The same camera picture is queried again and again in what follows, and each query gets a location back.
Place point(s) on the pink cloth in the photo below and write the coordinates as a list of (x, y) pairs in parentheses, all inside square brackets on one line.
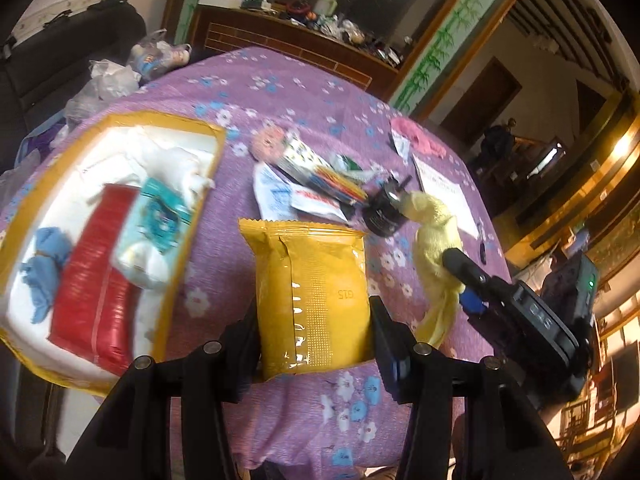
[(422, 137)]

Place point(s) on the yellow cloth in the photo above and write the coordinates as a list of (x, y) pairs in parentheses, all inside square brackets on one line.
[(435, 230)]

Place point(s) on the teal tissue pack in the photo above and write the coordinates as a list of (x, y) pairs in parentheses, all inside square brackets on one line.
[(150, 230)]

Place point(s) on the purple blue bag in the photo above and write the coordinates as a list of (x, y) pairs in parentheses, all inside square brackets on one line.
[(37, 142)]

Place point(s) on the blue cloth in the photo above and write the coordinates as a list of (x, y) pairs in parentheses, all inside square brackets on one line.
[(47, 255)]

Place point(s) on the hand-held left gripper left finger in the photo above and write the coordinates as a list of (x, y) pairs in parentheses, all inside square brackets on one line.
[(245, 360)]

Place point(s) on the crumpled white plastic bag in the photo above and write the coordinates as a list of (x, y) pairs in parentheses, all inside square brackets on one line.
[(110, 77)]

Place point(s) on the white blue sachet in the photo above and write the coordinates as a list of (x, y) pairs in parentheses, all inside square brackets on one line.
[(272, 195)]

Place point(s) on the red packet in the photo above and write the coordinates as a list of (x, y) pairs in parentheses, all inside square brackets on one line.
[(95, 285)]

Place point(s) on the red white sachet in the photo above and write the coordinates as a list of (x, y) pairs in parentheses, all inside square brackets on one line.
[(320, 202)]

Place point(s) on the yellow packet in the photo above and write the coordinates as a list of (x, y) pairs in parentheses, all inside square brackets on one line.
[(310, 290)]

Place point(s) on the white cloth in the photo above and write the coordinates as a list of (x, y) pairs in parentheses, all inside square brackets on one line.
[(165, 160)]

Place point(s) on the brown wooden door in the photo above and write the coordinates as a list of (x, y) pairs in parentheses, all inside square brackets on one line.
[(480, 90)]

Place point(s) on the plastic bag with colourful bottles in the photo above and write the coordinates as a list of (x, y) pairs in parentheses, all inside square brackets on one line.
[(155, 57)]

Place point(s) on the white paper sheet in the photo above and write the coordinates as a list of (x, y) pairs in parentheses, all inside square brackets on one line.
[(445, 185)]

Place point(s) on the purple floral tablecloth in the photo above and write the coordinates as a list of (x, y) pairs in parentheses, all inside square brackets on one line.
[(300, 105)]

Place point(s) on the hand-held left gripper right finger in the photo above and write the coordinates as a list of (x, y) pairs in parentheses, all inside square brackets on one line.
[(387, 355)]

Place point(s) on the pink round sponge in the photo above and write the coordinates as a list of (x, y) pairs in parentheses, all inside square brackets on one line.
[(266, 144)]

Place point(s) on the clutter of small shelf items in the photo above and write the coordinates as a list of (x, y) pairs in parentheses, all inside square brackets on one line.
[(345, 27)]

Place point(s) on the pack of coloured pens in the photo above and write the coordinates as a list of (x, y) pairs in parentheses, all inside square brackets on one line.
[(310, 170)]

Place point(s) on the green packet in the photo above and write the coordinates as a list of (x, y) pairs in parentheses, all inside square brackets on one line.
[(350, 164)]

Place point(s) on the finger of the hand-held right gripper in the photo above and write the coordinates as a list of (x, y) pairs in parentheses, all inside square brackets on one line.
[(462, 265), (474, 302)]

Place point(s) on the wooden cabinet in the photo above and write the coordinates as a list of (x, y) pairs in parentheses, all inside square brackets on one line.
[(300, 40)]

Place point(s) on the white tag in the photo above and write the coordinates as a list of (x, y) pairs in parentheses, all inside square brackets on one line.
[(401, 147)]

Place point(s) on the white flat box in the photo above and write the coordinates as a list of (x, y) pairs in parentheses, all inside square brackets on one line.
[(220, 0)]

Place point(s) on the yellow-rimmed cardboard box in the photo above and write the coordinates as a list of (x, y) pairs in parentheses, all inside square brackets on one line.
[(160, 121)]

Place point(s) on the golden wooden railing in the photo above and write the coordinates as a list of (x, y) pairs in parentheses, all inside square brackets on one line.
[(600, 170)]

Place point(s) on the black sofa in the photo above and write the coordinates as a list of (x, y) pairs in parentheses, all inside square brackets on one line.
[(60, 70)]

